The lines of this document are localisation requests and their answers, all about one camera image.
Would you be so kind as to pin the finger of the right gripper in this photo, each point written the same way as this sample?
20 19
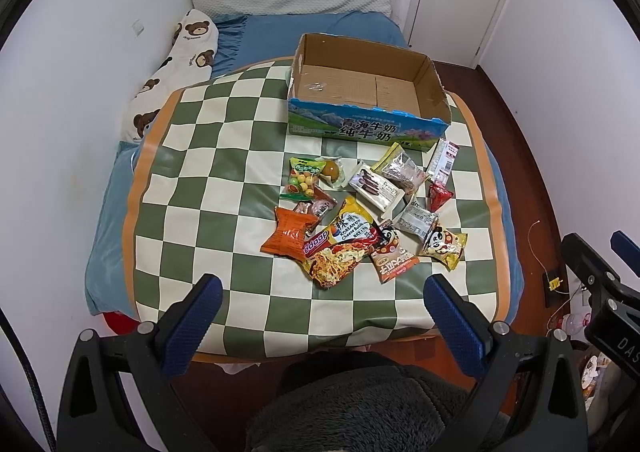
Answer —
589 267
627 250

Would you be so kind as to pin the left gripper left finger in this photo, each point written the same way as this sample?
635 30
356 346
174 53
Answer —
95 414

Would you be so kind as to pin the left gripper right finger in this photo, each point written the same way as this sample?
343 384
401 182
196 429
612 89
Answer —
550 415

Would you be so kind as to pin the yellow panda snack pack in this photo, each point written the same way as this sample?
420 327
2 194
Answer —
444 246

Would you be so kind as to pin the red small candy pack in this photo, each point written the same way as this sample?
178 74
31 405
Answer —
437 196

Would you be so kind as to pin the silver grey snack pack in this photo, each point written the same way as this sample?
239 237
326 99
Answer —
416 219

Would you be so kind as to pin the white red wafer pack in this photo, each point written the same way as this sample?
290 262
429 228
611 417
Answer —
439 168

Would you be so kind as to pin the orange panda biscuit pack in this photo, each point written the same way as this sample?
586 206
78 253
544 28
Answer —
389 257

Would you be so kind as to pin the clear dark snack pack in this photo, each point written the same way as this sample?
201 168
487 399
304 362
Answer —
398 167

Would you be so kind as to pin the yellow red instant noodle pack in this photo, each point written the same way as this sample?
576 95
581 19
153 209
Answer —
331 254

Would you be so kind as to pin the white chocolate stick box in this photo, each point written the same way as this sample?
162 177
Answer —
380 192

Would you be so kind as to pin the orange snack bag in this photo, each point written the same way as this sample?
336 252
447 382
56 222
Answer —
288 237

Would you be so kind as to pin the braised egg pack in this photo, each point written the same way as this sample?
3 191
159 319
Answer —
333 172

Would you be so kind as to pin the green candy ball bag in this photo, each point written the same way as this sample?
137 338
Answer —
302 180

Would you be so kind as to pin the brown small snack pack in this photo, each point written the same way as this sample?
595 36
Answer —
318 207

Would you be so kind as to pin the floor clutter items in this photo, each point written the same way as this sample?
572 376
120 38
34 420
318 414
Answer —
605 387

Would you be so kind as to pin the dark fuzzy clothing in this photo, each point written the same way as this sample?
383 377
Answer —
348 400

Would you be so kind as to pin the green white checkered mat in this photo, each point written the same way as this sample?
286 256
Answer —
205 190

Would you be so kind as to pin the cardboard milk box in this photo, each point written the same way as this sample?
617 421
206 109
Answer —
351 89

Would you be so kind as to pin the bear print long pillow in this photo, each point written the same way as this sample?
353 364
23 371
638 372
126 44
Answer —
189 61

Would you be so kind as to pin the blue bed sheet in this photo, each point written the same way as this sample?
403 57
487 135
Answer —
245 40

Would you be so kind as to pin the wall socket plate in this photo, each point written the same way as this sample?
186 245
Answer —
137 27

